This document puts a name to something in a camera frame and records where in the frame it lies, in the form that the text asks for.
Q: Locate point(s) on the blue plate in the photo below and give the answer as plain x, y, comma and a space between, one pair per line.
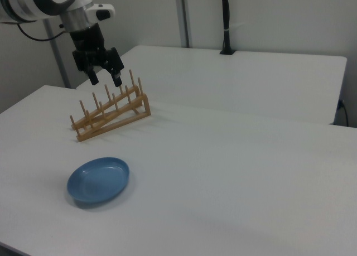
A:
97, 180

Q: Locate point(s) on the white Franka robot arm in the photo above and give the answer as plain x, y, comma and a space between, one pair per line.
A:
28, 5

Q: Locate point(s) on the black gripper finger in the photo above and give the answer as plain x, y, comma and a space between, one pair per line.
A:
115, 60
85, 62

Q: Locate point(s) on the wooden plate rack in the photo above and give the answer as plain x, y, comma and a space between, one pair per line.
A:
111, 125

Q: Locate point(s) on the black camera stand pole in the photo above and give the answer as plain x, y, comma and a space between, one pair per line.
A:
226, 21

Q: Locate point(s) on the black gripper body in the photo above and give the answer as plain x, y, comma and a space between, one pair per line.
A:
87, 41

